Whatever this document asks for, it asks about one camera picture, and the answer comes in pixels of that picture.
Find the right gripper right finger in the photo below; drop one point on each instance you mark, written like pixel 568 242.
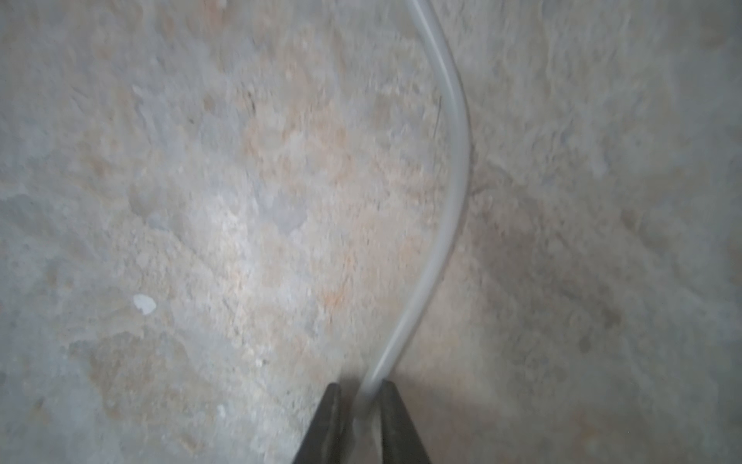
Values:
pixel 401 443

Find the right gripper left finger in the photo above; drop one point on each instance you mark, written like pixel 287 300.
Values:
pixel 322 441

